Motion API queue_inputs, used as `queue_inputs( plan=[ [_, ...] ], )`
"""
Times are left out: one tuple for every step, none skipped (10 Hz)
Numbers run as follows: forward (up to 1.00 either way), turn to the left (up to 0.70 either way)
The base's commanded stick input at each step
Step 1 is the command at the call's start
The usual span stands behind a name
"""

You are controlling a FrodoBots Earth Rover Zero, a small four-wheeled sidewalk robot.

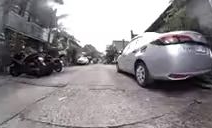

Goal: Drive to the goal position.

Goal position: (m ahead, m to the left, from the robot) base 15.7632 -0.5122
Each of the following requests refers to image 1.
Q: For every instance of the silver car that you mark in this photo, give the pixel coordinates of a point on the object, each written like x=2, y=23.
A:
x=167, y=56

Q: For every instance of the parked motorcycles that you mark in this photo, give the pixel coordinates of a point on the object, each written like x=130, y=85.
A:
x=34, y=63

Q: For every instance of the trees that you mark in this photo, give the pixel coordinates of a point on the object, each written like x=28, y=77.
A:
x=90, y=51

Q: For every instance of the building with balcony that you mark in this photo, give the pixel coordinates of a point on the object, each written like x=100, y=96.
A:
x=24, y=26

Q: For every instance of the grey concrete road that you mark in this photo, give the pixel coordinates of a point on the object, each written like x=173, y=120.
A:
x=94, y=96

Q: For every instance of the white car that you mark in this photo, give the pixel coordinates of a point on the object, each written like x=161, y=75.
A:
x=82, y=60

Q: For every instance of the building with dark roof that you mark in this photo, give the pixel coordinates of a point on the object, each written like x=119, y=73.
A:
x=190, y=16

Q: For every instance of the distant house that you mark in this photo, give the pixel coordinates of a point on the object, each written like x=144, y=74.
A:
x=119, y=45

